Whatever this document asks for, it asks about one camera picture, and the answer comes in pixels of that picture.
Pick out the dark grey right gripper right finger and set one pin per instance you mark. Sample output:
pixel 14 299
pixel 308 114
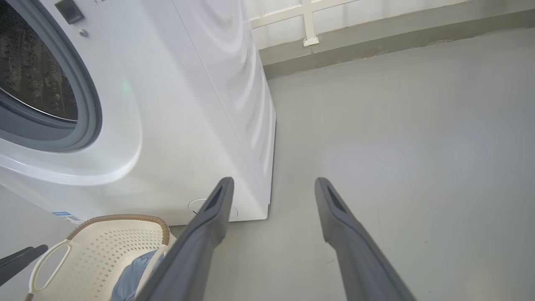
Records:
pixel 355 255

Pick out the blue cream cartoon print garment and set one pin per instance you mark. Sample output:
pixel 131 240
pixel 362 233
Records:
pixel 133 274

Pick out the cream perforated laundry basket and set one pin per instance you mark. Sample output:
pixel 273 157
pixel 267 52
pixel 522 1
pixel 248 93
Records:
pixel 96 255

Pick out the washing machine drum opening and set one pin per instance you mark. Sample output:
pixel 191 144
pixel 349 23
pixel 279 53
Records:
pixel 37 75

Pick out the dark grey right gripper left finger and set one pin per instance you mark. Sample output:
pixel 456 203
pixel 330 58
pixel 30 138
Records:
pixel 196 251

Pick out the white railing frame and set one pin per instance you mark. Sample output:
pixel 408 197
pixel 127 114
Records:
pixel 308 21

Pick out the blue energy label sticker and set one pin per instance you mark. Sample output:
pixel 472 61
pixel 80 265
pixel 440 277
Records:
pixel 67 216

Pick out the round white filter cover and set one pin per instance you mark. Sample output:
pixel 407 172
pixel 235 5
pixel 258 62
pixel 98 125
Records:
pixel 196 205

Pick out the white front-load washing machine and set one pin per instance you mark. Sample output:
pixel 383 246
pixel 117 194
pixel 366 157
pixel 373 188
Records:
pixel 184 104

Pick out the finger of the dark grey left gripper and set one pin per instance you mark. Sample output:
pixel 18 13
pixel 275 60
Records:
pixel 21 261

